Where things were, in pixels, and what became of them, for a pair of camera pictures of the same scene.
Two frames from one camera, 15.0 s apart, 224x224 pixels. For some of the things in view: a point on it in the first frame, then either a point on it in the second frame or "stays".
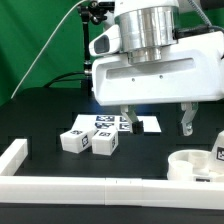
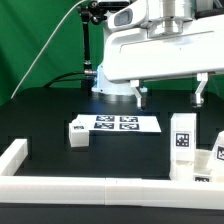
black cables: x=65 y=80 stays
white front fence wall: x=111 y=191 stays
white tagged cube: x=105 y=141 -> x=183 y=144
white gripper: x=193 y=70 -> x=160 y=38
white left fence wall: x=13 y=157 stays
